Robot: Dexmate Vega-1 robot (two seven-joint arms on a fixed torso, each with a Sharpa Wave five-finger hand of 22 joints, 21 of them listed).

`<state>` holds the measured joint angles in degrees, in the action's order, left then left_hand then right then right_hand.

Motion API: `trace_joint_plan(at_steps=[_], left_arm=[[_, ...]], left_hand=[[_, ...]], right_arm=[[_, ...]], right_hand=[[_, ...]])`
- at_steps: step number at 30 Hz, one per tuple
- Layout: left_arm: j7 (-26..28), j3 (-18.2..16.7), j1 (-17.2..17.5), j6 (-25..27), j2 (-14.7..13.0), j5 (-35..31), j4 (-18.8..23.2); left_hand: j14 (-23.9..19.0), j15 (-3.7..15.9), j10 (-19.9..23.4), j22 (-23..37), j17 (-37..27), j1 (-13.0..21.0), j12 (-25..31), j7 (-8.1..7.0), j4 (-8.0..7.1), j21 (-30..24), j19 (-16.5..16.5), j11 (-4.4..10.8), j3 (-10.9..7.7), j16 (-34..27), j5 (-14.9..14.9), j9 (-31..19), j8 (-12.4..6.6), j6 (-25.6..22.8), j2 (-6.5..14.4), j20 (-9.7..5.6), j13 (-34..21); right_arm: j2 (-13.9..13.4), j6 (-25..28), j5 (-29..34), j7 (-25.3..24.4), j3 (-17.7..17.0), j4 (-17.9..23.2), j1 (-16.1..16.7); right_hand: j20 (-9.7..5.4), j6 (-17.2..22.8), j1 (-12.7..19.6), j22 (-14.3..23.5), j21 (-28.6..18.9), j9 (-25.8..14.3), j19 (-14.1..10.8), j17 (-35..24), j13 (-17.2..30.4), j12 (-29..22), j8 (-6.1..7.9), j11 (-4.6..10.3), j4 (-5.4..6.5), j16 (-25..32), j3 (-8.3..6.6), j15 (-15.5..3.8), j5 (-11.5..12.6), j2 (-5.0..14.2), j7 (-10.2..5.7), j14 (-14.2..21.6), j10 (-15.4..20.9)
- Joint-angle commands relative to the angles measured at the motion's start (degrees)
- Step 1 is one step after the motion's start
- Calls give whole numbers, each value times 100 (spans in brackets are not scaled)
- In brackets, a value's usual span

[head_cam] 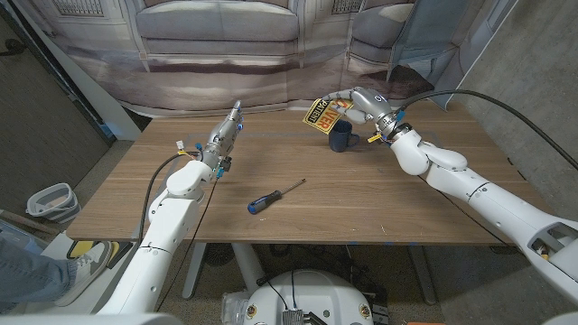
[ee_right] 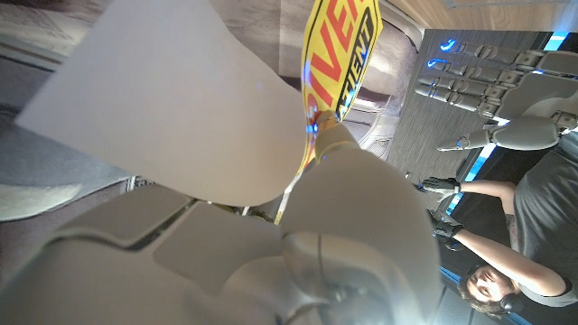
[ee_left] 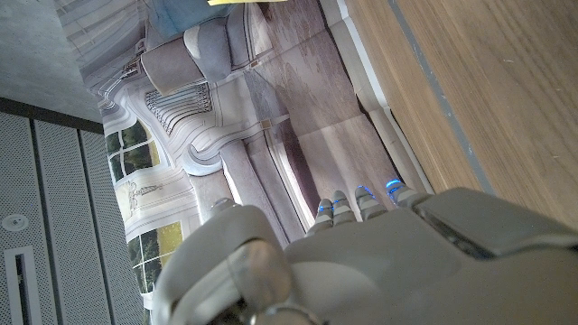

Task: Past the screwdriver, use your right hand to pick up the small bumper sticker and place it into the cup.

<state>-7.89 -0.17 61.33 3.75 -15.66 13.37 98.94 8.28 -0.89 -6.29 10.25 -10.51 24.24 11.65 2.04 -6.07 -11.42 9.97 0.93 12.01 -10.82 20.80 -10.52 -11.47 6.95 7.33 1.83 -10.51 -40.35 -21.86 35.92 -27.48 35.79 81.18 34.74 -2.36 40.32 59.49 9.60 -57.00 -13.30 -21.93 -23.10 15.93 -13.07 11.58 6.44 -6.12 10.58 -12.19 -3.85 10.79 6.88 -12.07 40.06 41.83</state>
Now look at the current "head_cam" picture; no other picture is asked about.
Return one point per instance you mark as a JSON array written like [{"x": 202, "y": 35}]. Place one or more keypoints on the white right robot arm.
[{"x": 474, "y": 189}]

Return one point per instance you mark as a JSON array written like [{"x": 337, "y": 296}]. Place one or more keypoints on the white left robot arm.
[{"x": 169, "y": 221}]

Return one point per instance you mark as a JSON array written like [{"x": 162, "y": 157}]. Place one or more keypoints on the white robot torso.
[{"x": 311, "y": 293}]

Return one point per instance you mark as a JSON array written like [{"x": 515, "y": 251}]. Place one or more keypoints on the grey white collapsible bucket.
[{"x": 54, "y": 203}]

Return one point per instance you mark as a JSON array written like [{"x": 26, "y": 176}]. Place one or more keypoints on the human operator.
[{"x": 27, "y": 275}]

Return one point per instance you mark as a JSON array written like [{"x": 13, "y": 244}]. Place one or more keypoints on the clear plastic bag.
[{"x": 232, "y": 307}]

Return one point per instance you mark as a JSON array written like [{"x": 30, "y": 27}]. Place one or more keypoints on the printed room backdrop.
[{"x": 217, "y": 67}]

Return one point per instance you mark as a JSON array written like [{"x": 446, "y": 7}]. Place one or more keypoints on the yellow black floor object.
[{"x": 79, "y": 248}]

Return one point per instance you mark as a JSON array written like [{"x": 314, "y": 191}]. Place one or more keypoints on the dark blue mug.
[{"x": 341, "y": 137}]

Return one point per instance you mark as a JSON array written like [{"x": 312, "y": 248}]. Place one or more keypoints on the yellow new driver bumper sticker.
[{"x": 325, "y": 117}]

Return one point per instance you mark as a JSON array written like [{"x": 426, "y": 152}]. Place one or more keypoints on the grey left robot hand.
[{"x": 221, "y": 140}]

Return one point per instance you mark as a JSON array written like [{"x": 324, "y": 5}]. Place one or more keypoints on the table leg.
[
  {"x": 422, "y": 275},
  {"x": 248, "y": 266},
  {"x": 195, "y": 271}
]

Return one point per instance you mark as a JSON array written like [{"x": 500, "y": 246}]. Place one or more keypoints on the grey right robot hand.
[{"x": 372, "y": 106}]

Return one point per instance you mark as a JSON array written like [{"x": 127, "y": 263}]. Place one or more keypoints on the white grey sneaker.
[{"x": 88, "y": 271}]

